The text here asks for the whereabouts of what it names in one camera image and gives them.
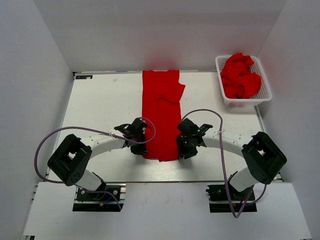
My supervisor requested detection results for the red t shirt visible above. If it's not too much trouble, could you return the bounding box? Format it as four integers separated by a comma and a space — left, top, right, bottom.
142, 70, 186, 162

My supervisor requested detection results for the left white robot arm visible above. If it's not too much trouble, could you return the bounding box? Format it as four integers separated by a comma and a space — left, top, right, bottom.
47, 117, 156, 200

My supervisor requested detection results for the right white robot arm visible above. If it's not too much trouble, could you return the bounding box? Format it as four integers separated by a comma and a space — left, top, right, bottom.
176, 118, 287, 200

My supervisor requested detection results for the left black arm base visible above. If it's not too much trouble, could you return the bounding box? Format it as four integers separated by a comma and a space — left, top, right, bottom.
72, 183, 126, 213

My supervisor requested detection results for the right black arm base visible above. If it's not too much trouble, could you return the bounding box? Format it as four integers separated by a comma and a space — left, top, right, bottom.
206, 183, 257, 214

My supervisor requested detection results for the red t shirts pile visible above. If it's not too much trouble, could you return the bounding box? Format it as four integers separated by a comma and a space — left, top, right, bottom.
220, 53, 262, 99

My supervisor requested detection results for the blue table label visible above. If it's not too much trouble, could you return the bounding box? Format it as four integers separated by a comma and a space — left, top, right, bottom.
75, 75, 93, 80

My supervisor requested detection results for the white plastic basket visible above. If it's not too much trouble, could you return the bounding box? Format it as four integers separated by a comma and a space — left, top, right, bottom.
215, 55, 272, 107

